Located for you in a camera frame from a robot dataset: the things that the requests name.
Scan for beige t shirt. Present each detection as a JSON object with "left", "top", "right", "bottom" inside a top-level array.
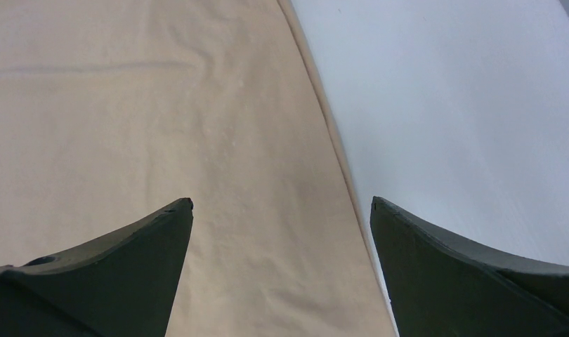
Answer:
[{"left": 0, "top": 1, "right": 394, "bottom": 336}]

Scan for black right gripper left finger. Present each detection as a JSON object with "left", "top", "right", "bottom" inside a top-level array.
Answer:
[{"left": 0, "top": 198, "right": 193, "bottom": 336}]

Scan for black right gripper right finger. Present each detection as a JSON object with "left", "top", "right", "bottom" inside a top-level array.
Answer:
[{"left": 370, "top": 197, "right": 569, "bottom": 336}]

